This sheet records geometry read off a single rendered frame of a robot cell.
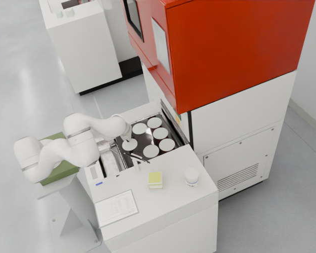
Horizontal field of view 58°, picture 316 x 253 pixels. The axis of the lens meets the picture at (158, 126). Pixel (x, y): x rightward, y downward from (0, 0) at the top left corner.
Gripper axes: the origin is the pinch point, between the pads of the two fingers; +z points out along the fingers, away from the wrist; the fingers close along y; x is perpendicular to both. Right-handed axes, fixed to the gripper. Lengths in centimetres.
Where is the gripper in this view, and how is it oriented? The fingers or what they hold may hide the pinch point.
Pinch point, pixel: (130, 135)
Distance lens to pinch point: 187.1
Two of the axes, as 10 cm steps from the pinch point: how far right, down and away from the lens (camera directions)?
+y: -0.5, 9.6, -2.9
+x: 9.9, -0.1, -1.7
